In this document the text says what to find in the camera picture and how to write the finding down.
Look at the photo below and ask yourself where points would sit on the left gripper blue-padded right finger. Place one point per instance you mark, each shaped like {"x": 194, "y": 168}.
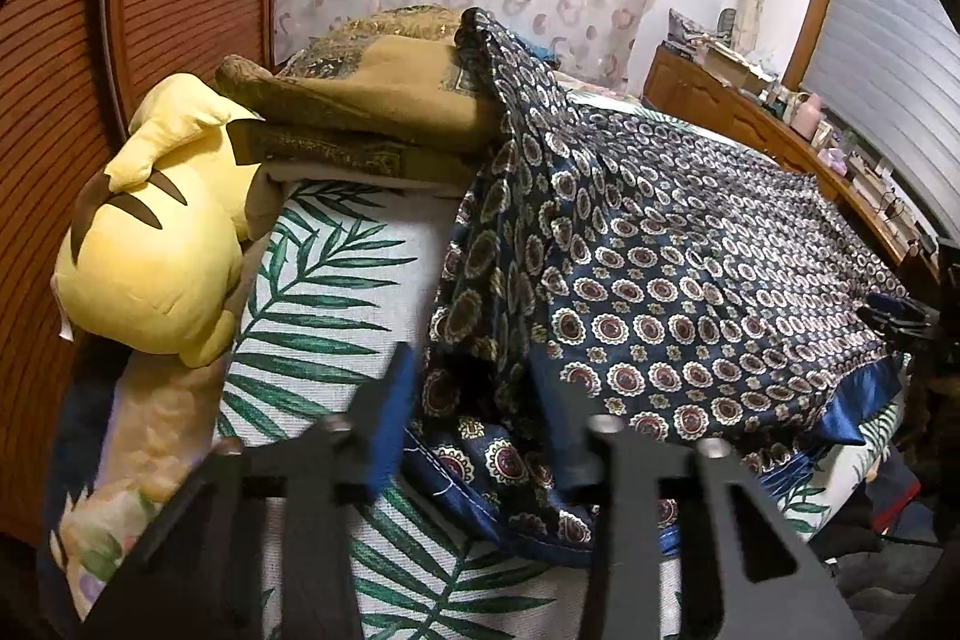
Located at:
{"x": 743, "y": 572}

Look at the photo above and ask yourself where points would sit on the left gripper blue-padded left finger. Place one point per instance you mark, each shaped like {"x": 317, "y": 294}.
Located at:
{"x": 196, "y": 572}

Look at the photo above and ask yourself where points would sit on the navy circle-patterned satin garment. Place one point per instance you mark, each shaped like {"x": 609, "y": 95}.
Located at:
{"x": 683, "y": 285}

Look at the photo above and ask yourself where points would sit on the white palm-leaf cushion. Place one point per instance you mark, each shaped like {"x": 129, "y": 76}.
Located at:
{"x": 350, "y": 270}

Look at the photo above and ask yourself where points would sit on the yellow plush toy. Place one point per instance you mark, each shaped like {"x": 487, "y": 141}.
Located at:
{"x": 156, "y": 243}

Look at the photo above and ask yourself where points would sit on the pink tissue pouch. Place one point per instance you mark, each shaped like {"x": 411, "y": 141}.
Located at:
{"x": 834, "y": 159}

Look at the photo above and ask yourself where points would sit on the brown gold folded cushion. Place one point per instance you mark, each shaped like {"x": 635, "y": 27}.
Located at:
{"x": 390, "y": 95}

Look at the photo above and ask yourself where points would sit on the pink thermos bottle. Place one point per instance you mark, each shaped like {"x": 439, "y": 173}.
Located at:
{"x": 806, "y": 116}

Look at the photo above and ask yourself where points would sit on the wooden sideboard cabinet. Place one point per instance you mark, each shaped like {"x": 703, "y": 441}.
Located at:
{"x": 678, "y": 86}

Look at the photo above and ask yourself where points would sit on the cardboard box on sideboard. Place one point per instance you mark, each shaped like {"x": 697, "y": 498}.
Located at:
{"x": 729, "y": 66}

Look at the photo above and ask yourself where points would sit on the grey window blind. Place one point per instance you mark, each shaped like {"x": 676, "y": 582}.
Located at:
{"x": 889, "y": 70}

